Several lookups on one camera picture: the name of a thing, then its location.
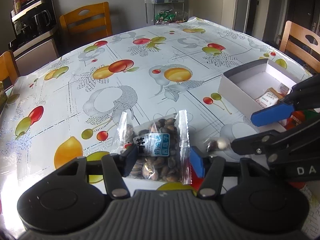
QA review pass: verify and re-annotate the tan nut snack packet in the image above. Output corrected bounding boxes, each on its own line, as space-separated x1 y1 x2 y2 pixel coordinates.
255 87 284 108

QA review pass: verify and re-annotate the orange snack packet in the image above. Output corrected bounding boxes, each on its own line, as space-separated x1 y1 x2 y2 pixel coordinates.
284 111 306 130

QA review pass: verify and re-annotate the brown cone snack stick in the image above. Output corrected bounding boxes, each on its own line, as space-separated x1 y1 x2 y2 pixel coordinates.
278 83 290 96

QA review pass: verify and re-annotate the white ball candy wrapper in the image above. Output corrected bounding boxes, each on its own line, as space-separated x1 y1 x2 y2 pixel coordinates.
204 137 231 152

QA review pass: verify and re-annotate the clear melon seed packet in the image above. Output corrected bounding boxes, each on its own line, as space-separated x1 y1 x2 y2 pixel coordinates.
112 109 192 185

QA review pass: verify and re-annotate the white cardboard box tray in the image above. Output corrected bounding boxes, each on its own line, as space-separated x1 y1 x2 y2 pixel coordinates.
218 59 300 132

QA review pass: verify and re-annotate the fruit pattern tablecloth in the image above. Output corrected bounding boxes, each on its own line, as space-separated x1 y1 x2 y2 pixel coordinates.
1 17 310 237

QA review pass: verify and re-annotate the right wooden chair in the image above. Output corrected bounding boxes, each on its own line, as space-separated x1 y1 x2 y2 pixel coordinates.
279 21 319 74

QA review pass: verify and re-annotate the wooden chair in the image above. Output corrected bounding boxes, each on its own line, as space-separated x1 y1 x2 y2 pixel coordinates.
0 50 20 85
279 21 319 74
59 2 113 50

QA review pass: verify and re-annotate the yellow tissue pack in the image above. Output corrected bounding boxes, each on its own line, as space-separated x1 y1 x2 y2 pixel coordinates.
0 81 7 106

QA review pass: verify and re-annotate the grey cabinet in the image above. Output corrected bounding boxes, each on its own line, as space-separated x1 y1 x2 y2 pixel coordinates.
13 30 59 76

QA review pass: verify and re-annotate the left wooden chair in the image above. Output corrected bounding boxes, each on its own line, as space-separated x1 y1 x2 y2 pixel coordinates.
0 50 20 85

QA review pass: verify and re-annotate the far wooden chair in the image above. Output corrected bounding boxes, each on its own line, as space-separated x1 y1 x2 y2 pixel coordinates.
59 2 113 50

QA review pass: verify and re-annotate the green candy bag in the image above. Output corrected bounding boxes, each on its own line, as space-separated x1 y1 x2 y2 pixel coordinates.
155 10 176 24

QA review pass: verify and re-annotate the black coffee machine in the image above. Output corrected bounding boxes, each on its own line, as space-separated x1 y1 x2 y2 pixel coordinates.
8 0 57 51

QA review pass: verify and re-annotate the metal wire shelf cart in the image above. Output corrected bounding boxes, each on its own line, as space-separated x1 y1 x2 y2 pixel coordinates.
144 0 187 25

